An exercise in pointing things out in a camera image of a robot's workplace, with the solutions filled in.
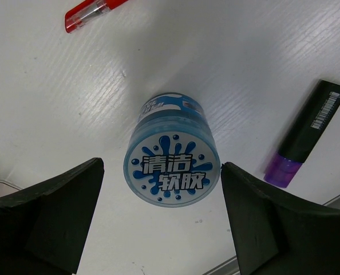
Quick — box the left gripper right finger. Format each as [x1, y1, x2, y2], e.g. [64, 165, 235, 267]
[221, 162, 340, 274]

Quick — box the blue jar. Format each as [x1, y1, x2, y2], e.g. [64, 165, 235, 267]
[123, 92, 221, 208]

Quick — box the purple highlighter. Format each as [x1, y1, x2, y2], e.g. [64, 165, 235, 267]
[264, 80, 340, 188]

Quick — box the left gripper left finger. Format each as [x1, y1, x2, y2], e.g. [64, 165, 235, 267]
[0, 158, 104, 274]

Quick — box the red pen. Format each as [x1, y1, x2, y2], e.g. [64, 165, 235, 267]
[65, 0, 127, 34]

